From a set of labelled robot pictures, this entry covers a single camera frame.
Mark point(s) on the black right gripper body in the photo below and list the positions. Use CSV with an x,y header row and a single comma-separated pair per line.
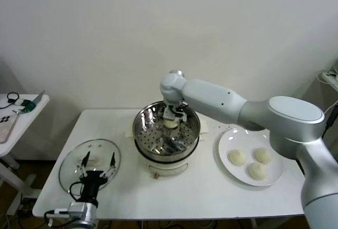
x,y
169,112

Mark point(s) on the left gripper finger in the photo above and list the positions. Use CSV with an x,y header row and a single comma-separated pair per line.
x,y
85,161
112,164

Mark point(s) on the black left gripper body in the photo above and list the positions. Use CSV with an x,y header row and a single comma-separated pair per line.
x,y
91,186

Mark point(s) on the white steamed baozi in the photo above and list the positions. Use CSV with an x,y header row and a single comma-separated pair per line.
x,y
256,171
170,124
237,157
262,155

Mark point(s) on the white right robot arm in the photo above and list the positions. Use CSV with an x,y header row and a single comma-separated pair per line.
x,y
211,96

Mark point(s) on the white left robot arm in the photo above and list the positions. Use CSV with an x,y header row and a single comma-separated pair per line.
x,y
84,213

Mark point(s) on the perforated steel steamer basket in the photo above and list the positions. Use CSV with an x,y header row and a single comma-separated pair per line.
x,y
185,136

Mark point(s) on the white electric cooker base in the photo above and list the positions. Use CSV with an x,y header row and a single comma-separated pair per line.
x,y
169,168

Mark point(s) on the white side table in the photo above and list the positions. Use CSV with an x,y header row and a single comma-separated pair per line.
x,y
26,123

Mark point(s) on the white round plate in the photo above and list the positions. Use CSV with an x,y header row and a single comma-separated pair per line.
x,y
237,144

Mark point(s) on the white main table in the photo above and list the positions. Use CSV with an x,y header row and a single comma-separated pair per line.
x,y
185,200

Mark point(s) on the phone in clear case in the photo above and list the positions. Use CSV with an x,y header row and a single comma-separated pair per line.
x,y
6,127

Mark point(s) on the black power adapter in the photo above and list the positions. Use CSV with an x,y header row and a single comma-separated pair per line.
x,y
332,118

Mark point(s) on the white power strip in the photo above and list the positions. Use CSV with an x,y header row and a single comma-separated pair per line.
x,y
330,77

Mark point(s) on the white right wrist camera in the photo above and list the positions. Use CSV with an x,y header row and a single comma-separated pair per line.
x,y
182,115

